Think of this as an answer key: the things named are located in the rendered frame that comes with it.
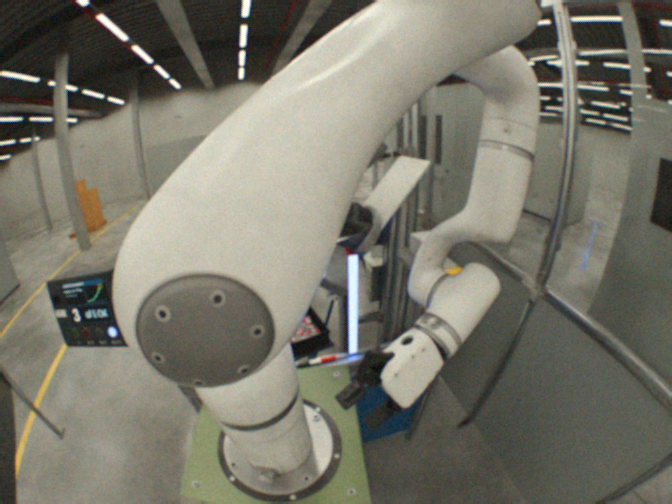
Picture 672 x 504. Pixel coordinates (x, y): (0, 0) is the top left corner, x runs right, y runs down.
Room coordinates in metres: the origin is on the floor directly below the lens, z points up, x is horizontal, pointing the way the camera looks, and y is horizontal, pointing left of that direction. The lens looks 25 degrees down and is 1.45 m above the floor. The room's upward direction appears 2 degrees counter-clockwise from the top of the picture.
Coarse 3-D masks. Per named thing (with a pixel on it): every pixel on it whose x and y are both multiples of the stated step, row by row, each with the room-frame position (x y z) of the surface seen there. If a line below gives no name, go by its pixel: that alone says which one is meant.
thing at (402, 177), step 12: (396, 168) 1.17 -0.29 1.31; (408, 168) 1.08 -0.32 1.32; (420, 168) 1.00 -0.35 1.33; (384, 180) 1.18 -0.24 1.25; (396, 180) 1.09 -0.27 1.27; (408, 180) 1.01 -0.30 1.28; (372, 192) 1.19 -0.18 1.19; (384, 192) 1.10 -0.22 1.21; (396, 192) 1.02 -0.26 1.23; (408, 192) 0.96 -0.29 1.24; (372, 204) 1.11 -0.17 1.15; (384, 204) 1.03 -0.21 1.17; (396, 204) 0.96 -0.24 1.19; (384, 216) 0.96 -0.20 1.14
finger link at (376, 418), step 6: (378, 408) 0.23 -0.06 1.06; (384, 408) 0.22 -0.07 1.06; (390, 408) 0.22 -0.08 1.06; (402, 408) 0.22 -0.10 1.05; (372, 414) 0.22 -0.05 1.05; (378, 414) 0.21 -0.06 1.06; (384, 414) 0.21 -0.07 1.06; (366, 420) 0.21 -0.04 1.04; (372, 420) 0.21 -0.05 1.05; (378, 420) 0.20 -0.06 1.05; (384, 420) 0.20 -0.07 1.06; (372, 426) 0.19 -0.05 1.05; (378, 426) 0.19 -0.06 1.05
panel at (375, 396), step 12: (372, 396) 0.54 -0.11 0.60; (384, 396) 0.55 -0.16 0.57; (420, 396) 0.59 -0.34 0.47; (360, 408) 0.53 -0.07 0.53; (372, 408) 0.54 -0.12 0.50; (408, 408) 0.58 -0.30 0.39; (360, 420) 0.53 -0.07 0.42; (396, 420) 0.57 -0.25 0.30; (408, 420) 0.59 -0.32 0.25; (372, 432) 0.55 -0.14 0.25; (384, 432) 0.56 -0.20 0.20; (396, 432) 0.58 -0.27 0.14
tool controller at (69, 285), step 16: (80, 272) 0.38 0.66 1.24; (96, 272) 0.36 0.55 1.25; (112, 272) 0.38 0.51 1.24; (48, 288) 0.30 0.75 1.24; (64, 288) 0.32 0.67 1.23; (80, 288) 0.33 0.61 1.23; (96, 288) 0.34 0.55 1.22; (112, 288) 0.36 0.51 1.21; (64, 304) 0.30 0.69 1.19; (80, 304) 0.32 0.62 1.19; (96, 304) 0.33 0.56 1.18; (112, 304) 0.34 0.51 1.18; (64, 320) 0.29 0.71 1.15; (96, 320) 0.32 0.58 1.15; (112, 320) 0.33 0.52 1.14; (64, 336) 0.27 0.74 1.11; (80, 336) 0.29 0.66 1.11; (96, 336) 0.30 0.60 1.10; (112, 336) 0.32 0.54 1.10
